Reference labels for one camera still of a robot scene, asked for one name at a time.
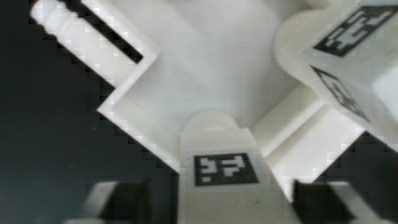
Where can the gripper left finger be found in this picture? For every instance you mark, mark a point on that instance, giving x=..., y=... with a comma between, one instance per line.
x=118, y=204

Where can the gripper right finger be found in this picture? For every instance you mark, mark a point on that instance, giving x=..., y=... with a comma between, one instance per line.
x=330, y=204

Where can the white chair seat part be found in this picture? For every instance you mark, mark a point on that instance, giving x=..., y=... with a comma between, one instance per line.
x=182, y=51

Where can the white chair leg with tag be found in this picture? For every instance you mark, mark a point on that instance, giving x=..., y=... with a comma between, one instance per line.
x=337, y=52

